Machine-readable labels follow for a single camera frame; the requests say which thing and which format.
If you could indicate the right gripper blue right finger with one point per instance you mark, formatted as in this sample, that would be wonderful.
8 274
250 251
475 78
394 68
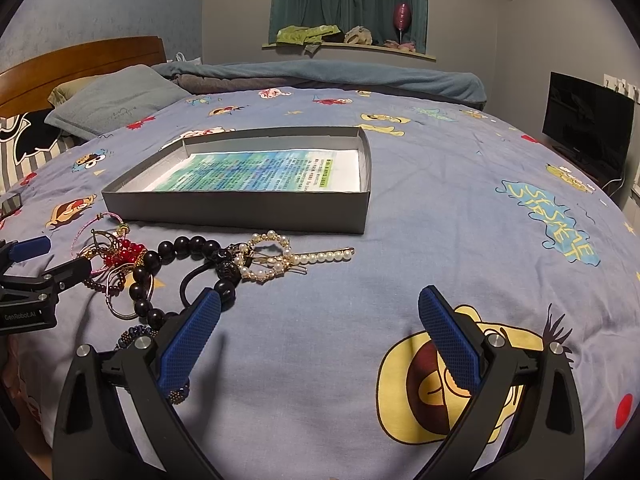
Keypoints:
545 438

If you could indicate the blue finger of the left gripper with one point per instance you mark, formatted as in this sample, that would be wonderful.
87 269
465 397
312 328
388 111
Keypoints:
15 252
65 276

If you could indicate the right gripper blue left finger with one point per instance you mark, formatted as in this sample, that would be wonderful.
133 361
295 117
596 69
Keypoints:
92 439

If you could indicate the thin silver bangle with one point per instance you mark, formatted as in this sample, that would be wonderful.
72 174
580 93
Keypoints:
117 301

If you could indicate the black white striped pillow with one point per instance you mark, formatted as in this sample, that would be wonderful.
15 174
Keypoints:
28 143

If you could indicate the olive pillow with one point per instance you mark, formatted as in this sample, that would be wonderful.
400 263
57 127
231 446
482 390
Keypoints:
63 92

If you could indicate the grey-blue pillow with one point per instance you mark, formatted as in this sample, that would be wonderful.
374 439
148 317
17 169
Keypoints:
114 101

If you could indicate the wooden headboard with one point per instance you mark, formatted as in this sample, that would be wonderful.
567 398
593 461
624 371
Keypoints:
25 87

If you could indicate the cartoon print blue bedsheet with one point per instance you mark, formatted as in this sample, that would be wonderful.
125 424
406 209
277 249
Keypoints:
328 373

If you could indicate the grey shallow cardboard tray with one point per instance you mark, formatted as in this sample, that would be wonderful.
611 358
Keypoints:
323 212

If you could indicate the teal folded blanket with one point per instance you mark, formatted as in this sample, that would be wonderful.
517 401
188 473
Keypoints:
455 87

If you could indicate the printed blue-green paper sheet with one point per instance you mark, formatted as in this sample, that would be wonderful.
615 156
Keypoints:
264 171

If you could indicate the black flat monitor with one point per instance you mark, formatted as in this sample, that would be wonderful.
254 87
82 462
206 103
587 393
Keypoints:
591 124

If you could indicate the green cloth on shelf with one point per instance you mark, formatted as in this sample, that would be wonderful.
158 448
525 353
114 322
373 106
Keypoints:
302 35

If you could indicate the beige cloth on shelf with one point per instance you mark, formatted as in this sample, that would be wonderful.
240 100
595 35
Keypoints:
358 36

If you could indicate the wooden window shelf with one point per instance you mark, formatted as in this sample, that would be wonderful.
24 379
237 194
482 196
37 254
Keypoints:
356 47

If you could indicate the purple balloon ornament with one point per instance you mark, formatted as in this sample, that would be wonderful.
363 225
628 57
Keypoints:
402 18

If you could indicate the wall socket strip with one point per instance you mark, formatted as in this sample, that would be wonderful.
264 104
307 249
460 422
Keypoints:
620 85

